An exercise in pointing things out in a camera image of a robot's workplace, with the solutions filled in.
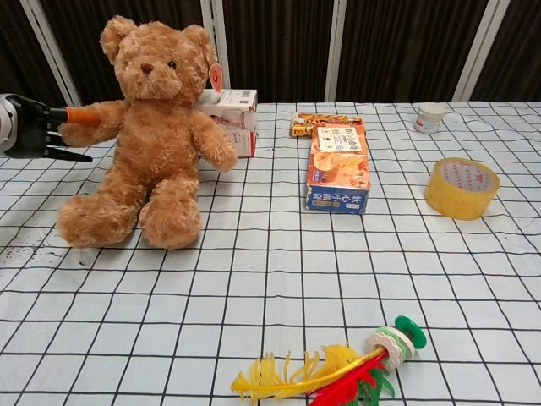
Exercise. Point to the orange ear hang tag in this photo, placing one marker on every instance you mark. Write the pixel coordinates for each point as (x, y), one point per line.
(216, 77)

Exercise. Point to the orange blue snack box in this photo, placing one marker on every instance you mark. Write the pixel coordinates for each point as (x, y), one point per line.
(338, 169)

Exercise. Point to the feather shuttlecock with green discs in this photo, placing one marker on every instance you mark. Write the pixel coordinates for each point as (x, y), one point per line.
(338, 372)

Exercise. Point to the yellow packing tape roll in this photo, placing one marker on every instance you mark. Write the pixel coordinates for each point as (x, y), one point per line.
(460, 190)

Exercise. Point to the brown plush teddy bear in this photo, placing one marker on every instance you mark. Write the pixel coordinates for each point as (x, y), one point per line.
(152, 139)

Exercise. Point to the white black grid tablecloth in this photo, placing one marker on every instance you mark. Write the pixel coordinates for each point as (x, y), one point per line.
(270, 275)

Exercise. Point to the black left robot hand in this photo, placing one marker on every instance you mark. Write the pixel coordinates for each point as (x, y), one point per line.
(29, 127)

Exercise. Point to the yellow red flat box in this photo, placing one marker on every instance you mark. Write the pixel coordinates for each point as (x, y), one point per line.
(304, 122)

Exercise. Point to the white red carton box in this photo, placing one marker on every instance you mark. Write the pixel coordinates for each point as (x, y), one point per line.
(236, 114)

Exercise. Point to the small white plastic jar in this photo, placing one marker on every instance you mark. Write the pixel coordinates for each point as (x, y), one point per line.
(430, 118)

